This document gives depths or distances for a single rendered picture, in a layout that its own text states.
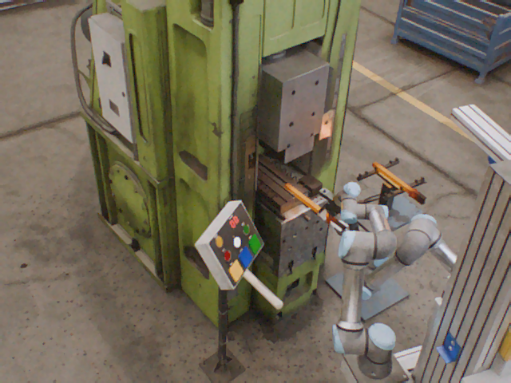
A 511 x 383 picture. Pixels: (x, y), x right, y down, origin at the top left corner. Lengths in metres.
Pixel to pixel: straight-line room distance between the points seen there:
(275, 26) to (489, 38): 4.00
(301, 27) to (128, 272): 2.17
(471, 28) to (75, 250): 4.36
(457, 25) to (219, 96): 4.31
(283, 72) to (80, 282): 2.17
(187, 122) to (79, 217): 1.77
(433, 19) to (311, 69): 4.07
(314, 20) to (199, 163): 0.97
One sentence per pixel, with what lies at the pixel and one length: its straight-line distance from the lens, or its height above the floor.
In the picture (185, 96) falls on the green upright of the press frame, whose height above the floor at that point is 1.51.
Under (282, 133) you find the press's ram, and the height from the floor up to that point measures 1.47.
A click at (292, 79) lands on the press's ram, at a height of 1.76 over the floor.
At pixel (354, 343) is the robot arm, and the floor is 1.02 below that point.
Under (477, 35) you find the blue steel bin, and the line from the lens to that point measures 6.75.
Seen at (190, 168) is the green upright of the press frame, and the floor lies 1.12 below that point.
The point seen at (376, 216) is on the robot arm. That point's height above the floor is 1.29.
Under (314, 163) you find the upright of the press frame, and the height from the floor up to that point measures 1.01.
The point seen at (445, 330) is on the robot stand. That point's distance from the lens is 2.61.
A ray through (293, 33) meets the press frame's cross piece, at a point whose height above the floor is 1.90.
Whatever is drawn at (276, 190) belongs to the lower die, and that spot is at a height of 0.99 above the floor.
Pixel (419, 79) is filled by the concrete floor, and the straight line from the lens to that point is 6.71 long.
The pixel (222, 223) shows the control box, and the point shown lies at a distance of 2.95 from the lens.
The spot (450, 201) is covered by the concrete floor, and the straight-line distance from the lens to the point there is 5.19.
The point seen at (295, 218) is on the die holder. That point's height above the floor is 0.90.
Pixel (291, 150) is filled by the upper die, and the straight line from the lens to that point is 3.18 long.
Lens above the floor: 3.23
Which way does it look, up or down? 40 degrees down
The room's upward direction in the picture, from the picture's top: 2 degrees clockwise
